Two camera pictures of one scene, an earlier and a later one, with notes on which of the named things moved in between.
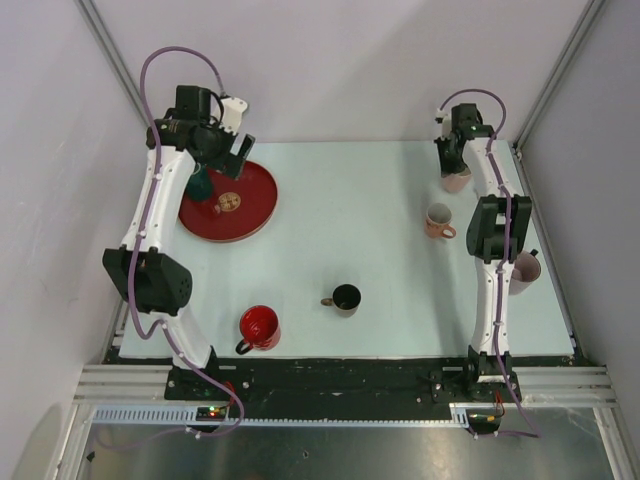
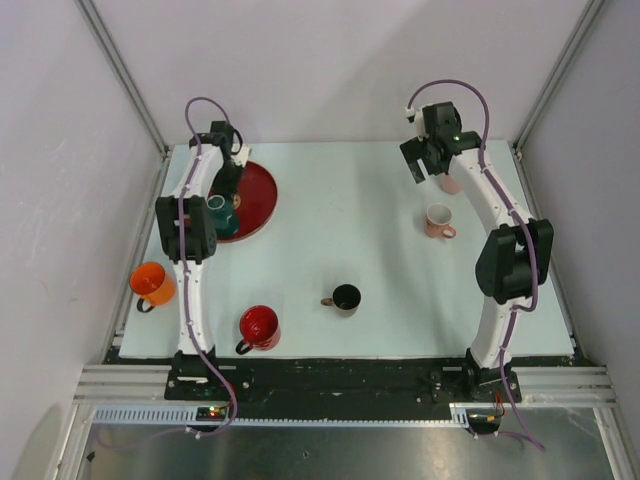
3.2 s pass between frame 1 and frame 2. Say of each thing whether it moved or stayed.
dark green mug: moved
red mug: stayed
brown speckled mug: stayed
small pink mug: stayed
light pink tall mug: stayed
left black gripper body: moved
